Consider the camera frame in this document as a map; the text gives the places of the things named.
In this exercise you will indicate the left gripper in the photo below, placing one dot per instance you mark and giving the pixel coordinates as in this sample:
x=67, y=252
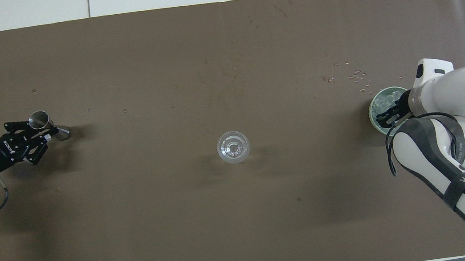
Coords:
x=0, y=154

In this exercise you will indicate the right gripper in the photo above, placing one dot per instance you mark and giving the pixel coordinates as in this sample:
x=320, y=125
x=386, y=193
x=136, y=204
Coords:
x=405, y=103

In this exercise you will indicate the silver metal jigger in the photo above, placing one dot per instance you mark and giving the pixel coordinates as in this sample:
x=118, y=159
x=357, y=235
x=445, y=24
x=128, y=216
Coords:
x=40, y=120

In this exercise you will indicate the green cup of ice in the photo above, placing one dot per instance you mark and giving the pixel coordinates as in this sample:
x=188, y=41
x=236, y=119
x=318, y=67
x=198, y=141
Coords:
x=379, y=100

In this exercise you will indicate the clear glass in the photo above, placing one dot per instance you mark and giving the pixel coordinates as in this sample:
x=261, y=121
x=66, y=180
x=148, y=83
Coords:
x=233, y=147

